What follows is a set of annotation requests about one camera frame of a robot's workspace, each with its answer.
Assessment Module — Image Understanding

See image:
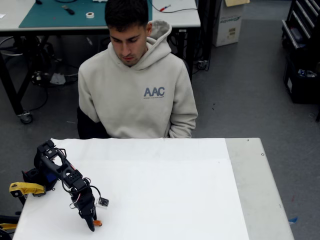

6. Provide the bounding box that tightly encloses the large white paper sheet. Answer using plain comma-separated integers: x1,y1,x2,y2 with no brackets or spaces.
12,158,251,240

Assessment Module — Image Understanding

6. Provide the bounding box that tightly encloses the yellow and black clamp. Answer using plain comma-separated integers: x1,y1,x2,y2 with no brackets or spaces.
0,214,21,240

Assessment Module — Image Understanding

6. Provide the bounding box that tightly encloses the grey caster wheel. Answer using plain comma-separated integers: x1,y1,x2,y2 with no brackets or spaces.
16,111,34,125

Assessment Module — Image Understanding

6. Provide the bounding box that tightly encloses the man in beige hoodie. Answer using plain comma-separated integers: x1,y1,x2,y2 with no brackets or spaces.
77,0,199,139

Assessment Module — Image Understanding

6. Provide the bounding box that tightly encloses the white crumpled bag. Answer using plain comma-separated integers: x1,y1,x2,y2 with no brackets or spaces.
49,72,67,86

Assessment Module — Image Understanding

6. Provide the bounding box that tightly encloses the green cutting mat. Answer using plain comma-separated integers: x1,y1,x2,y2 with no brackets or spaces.
18,0,153,29

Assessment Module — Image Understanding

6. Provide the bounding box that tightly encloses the black hand tool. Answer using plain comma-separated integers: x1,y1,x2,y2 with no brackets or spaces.
61,4,76,16

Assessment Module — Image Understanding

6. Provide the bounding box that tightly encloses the white workbench with black legs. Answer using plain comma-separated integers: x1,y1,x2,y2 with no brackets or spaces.
0,0,202,125

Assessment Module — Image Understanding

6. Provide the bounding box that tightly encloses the white cardboard box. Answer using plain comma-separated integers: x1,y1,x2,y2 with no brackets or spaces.
212,0,251,48

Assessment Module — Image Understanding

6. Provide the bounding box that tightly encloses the black storage bin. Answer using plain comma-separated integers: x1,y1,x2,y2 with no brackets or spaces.
283,53,320,105

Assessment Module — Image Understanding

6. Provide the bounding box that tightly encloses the black drawer cabinet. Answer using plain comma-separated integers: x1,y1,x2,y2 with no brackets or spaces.
281,0,320,51

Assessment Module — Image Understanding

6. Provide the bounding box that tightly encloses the white camera board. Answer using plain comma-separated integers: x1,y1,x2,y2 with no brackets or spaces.
94,196,110,210

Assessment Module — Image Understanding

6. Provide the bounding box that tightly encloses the black cable with red plug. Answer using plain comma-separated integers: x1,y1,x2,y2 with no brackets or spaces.
149,0,199,14

